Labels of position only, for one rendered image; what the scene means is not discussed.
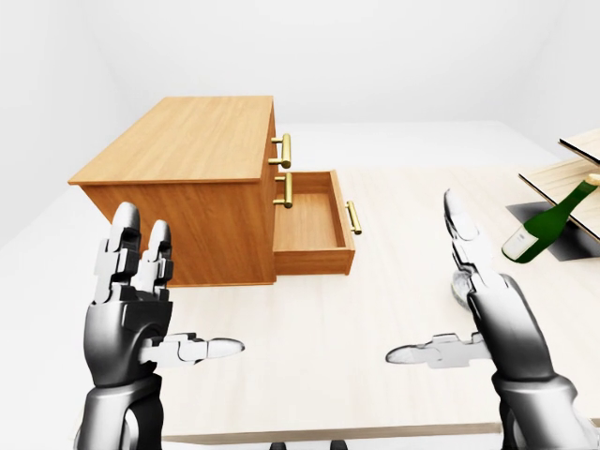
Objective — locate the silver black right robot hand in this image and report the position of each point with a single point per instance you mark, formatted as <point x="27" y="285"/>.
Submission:
<point x="511" y="328"/>

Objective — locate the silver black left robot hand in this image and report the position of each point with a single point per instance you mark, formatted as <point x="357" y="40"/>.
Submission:
<point x="117" y="328"/>

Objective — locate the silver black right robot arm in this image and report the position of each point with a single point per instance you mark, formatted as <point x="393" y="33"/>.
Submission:
<point x="539" y="412"/>

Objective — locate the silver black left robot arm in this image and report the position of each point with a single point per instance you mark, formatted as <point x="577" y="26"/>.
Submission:
<point x="112" y="412"/>

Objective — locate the patterned bowl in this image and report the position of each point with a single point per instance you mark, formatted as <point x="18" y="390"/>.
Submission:
<point x="458" y="287"/>

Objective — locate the wooden cabinet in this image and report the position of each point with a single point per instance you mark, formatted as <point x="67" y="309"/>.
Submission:
<point x="178" y="154"/>

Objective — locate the green wine bottle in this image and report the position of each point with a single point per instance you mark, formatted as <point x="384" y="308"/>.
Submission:
<point x="539" y="227"/>

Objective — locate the wooden wine rack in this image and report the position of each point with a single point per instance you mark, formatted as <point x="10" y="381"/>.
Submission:
<point x="558" y="175"/>

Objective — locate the small dark shape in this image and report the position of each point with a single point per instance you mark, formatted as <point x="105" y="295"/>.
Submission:
<point x="338" y="445"/>
<point x="278" y="445"/>

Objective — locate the closed wooden drawer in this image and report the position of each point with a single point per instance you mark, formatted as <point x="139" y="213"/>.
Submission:
<point x="275" y="187"/>
<point x="268" y="126"/>

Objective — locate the open wooden drawer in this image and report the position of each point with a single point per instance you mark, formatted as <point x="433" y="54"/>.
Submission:
<point x="309" y="220"/>

